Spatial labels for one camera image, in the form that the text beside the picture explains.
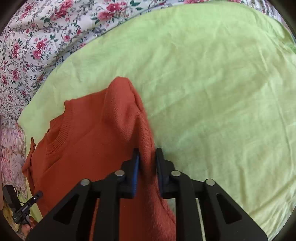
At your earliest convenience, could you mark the light green bed sheet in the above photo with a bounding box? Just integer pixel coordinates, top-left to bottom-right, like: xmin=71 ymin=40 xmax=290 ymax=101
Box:
xmin=19 ymin=1 xmax=295 ymax=240

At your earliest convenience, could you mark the purple floral pillow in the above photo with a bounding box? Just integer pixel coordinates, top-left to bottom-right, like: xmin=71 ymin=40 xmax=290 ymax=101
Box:
xmin=1 ymin=117 xmax=27 ymax=198

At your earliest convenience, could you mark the orange knit sweater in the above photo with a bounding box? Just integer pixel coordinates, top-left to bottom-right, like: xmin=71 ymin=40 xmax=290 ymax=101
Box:
xmin=22 ymin=77 xmax=176 ymax=240

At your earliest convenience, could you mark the yellow cartoon print cloth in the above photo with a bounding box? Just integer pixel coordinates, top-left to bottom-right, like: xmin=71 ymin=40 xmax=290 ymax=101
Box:
xmin=2 ymin=202 xmax=38 ymax=240

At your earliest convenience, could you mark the floral white quilt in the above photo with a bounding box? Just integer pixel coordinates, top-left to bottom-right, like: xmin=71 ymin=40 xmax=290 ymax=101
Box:
xmin=0 ymin=0 xmax=282 ymax=121

